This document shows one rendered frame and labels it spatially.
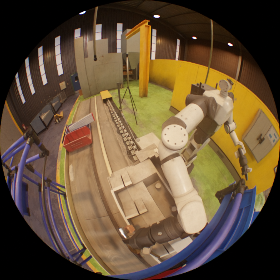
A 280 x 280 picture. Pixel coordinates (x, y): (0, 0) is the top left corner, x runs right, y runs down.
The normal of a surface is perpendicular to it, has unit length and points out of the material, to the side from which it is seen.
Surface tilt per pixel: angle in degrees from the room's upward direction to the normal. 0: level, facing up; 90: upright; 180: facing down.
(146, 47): 90
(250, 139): 90
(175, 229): 22
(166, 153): 50
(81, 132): 88
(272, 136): 90
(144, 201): 10
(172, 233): 26
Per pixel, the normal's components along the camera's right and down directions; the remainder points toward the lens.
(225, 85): -0.91, 0.40
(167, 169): -0.81, -0.08
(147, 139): 0.02, -0.65
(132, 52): 0.42, 0.87
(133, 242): -0.58, -0.80
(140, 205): -0.35, -0.84
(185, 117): -0.26, -0.45
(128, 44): 0.46, 0.68
